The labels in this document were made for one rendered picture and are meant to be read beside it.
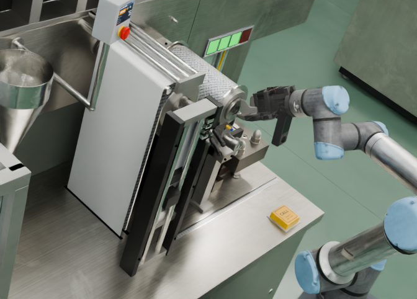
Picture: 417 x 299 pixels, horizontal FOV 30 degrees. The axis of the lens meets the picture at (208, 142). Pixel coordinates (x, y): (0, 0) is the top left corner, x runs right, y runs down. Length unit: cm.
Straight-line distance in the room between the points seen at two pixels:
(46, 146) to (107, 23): 75
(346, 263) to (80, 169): 81
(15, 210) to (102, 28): 49
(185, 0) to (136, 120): 53
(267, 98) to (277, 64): 302
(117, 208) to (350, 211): 218
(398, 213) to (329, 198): 242
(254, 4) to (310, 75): 249
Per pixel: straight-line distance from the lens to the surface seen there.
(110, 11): 166
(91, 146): 222
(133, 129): 206
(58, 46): 212
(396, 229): 182
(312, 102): 208
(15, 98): 167
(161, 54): 202
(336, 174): 441
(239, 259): 233
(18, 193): 136
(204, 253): 230
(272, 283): 279
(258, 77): 497
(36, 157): 235
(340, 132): 208
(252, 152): 252
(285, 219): 249
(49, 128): 230
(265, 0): 281
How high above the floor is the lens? 248
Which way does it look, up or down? 36 degrees down
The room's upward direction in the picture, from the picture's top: 20 degrees clockwise
